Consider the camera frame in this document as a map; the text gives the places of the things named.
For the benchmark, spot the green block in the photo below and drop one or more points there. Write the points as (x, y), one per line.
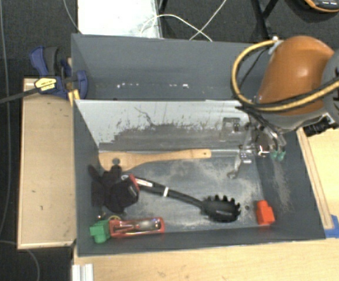
(99, 230)

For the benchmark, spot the pale wood board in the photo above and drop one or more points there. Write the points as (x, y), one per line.
(46, 162)

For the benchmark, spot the grey metal bin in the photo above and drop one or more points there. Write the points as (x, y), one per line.
(163, 66)

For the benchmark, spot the red block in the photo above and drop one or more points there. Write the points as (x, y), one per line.
(264, 213)

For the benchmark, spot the black pasta spoon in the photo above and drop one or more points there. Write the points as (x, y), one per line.
(219, 211)

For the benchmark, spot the wooden spatula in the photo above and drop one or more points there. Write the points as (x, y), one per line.
(145, 159)

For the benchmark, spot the black cylinder on white bracket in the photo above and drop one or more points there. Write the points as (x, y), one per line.
(318, 126)

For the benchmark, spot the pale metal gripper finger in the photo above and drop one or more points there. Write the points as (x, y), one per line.
(242, 158)

